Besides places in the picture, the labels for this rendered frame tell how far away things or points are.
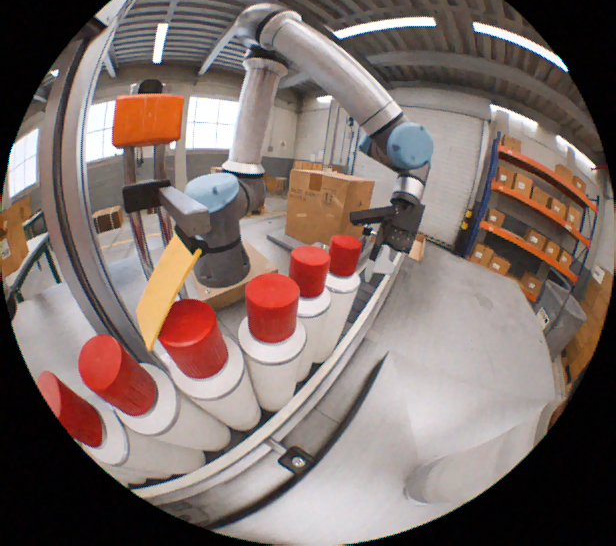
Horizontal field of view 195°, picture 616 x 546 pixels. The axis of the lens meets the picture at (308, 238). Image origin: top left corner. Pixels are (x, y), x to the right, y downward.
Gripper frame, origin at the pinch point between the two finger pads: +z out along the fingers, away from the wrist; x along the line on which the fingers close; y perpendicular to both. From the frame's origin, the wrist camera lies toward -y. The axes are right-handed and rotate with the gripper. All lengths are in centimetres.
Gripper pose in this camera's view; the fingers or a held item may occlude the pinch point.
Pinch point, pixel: (366, 275)
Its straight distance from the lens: 42.2
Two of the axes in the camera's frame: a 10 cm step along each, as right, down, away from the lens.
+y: 7.8, 3.4, -5.2
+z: -4.1, 9.1, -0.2
